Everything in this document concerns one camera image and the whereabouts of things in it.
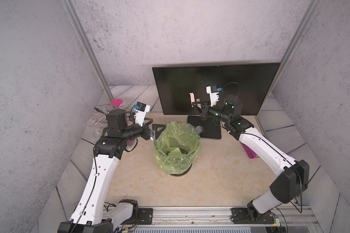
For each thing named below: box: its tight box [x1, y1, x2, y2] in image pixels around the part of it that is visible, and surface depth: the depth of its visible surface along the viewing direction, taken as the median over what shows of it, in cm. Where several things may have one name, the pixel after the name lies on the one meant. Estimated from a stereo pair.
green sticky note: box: [168, 147, 188, 158], surface depth 91 cm
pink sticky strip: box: [188, 92, 195, 104], surface depth 72 cm
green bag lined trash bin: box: [154, 120, 201, 177], surface depth 81 cm
